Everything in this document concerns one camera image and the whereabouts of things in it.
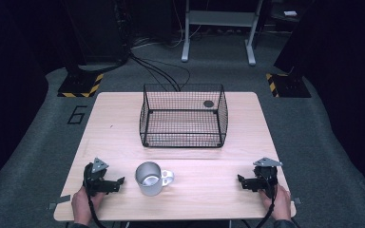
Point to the black round basket tag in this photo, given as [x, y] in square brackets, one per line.
[208, 103]

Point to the white metal stand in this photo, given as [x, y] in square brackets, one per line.
[220, 19]

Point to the silver metal mug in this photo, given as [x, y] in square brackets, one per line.
[150, 179]

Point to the person's right hand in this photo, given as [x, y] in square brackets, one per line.
[280, 204]

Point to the small white box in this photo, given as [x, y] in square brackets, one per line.
[290, 13]

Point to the black equipment stand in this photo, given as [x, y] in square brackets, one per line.
[98, 31]

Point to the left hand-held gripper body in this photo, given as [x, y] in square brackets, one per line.
[95, 177]

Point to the yellow black striped base plate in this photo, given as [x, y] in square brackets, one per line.
[286, 86]
[82, 86]

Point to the grey tape strip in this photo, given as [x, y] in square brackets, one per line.
[297, 200]
[58, 202]

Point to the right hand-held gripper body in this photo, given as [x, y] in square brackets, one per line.
[266, 175]

